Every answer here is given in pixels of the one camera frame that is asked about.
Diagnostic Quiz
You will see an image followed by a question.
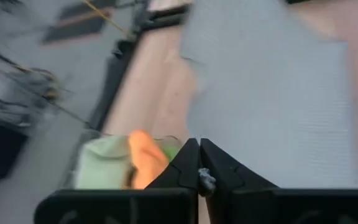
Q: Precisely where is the bright green microfiber towel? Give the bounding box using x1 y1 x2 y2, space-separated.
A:
162 143 181 162

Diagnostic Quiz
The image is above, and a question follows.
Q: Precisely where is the yellow cable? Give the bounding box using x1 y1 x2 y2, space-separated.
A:
83 0 132 37

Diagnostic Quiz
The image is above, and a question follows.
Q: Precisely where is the orange microfiber towel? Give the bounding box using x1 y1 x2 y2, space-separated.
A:
127 129 170 190

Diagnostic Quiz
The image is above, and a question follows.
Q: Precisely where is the black aluminium table frame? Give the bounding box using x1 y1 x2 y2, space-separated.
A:
87 2 194 131

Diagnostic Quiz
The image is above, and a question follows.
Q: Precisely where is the black hazard-striped floor mat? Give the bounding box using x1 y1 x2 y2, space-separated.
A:
41 0 117 45

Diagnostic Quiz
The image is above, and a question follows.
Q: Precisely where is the clear plastic bin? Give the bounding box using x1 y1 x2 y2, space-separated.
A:
59 129 185 190

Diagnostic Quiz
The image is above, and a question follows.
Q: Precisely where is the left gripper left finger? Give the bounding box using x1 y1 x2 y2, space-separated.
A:
144 138 201 191

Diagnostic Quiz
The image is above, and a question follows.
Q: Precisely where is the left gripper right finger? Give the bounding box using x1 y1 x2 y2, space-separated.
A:
200 138 280 191

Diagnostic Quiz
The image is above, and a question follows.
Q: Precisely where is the grey microfiber towel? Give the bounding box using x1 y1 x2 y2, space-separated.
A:
180 0 358 197

